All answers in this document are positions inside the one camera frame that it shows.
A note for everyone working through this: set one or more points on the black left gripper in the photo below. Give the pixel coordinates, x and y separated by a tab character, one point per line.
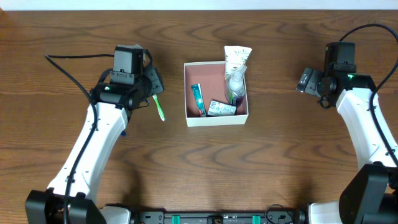
155	82

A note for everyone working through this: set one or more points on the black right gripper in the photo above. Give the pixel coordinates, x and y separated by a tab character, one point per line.
308	82

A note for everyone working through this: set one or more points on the green white toothbrush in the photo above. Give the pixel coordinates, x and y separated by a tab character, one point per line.
159	108

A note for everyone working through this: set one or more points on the green white toothpaste tube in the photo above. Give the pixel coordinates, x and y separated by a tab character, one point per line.
196	89

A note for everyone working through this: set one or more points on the white box with pink interior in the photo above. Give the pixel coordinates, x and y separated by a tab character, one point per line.
210	76

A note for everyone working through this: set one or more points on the green white soap package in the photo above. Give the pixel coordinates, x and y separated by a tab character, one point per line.
220	109

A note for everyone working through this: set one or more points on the clear pump bottle green label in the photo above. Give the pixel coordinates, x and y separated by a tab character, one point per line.
235	88

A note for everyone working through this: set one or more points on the white lotion tube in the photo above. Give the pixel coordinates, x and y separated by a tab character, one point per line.
235	58

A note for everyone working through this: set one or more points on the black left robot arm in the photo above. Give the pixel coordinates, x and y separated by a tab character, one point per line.
71	196

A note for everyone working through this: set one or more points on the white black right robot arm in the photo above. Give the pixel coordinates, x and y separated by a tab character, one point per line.
371	197

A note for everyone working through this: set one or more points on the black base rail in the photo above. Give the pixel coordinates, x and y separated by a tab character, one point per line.
217	217

